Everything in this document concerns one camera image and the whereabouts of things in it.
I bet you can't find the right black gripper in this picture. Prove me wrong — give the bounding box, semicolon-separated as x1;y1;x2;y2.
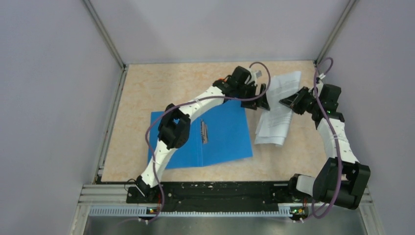
279;86;321;115

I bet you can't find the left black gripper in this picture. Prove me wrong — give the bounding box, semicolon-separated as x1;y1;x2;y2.
235;82;269;110

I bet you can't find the printed paper sheet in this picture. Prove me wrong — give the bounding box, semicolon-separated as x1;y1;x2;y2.
254;71;301;147

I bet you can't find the blue file folder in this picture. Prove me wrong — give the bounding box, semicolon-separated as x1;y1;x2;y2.
166;100;253;169

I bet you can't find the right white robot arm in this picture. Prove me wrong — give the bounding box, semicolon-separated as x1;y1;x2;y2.
279;84;371;210

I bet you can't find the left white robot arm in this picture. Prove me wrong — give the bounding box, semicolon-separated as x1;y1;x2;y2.
135;66;271;202

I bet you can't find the metal folder clip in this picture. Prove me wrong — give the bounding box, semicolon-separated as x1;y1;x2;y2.
200;119;208;144

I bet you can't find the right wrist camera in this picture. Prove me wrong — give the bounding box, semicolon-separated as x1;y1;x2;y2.
313;73;326;91

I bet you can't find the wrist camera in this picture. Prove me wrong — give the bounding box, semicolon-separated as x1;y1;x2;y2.
313;73;326;91
248;68;262;79

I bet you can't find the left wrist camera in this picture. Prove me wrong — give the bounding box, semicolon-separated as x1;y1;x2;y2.
248;68;262;79

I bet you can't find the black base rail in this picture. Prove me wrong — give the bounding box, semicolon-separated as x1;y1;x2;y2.
124;179;312;219

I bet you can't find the grey cable duct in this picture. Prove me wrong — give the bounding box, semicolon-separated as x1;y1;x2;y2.
89;206;293;217

